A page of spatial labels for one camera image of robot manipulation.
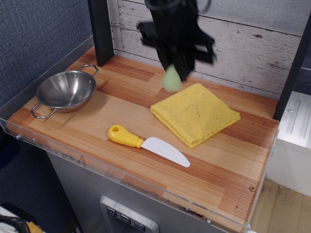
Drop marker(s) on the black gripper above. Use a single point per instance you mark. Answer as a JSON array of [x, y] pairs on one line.
[[178, 39]]

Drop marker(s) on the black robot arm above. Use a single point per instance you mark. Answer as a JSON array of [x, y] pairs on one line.
[[159, 5]]

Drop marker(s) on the folded yellow cloth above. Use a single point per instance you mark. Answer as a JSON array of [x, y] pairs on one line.
[[194, 114]]

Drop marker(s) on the white ribbed appliance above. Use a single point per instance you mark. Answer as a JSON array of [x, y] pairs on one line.
[[290, 162]]

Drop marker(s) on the silver toy fridge cabinet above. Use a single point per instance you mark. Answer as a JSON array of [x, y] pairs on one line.
[[84, 189]]

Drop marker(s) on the silver dispenser panel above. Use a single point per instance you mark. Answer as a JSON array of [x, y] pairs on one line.
[[141, 223]]

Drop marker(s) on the yellow object bottom left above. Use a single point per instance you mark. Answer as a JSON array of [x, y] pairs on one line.
[[34, 228]]

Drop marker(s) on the black left post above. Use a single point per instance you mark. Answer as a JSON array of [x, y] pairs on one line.
[[100, 23]]

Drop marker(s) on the black post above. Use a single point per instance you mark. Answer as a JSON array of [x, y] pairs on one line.
[[294, 71], [100, 23]]

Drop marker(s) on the yellow handled toy knife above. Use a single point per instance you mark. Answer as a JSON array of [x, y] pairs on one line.
[[121, 135]]

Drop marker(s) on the steel bowl with handles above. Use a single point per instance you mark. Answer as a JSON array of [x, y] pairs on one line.
[[66, 91]]

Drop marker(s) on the black right post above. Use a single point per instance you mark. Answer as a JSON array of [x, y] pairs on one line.
[[294, 71]]

